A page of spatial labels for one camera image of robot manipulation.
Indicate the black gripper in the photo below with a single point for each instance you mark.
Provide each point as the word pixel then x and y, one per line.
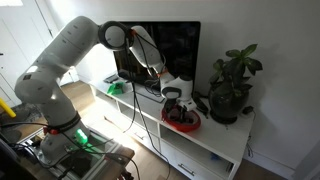
pixel 172 105

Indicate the aluminium robot base table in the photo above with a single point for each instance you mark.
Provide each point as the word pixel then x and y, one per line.
pixel 100 156

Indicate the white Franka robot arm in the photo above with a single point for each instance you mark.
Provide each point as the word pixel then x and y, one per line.
pixel 60 60

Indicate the white TV stand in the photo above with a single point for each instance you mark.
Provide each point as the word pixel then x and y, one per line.
pixel 216 133

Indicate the small black remote control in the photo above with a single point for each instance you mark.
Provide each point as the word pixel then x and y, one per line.
pixel 110 78

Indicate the dark round plant pot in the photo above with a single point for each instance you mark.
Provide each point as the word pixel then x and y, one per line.
pixel 226 103

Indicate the small blue object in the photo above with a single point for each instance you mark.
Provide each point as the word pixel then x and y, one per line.
pixel 216 156

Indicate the black flat screen TV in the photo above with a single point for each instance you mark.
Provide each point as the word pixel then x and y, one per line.
pixel 180 50

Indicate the green plastic box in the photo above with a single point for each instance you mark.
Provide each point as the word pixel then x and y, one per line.
pixel 115 90

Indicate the green leafy plant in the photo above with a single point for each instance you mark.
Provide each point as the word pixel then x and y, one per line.
pixel 238 66

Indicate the black equipment case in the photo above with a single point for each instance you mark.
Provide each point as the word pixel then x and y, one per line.
pixel 13 160

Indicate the yellow rod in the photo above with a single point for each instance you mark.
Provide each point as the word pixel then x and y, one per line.
pixel 7 108

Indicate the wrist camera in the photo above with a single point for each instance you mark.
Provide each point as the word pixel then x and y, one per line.
pixel 188 106

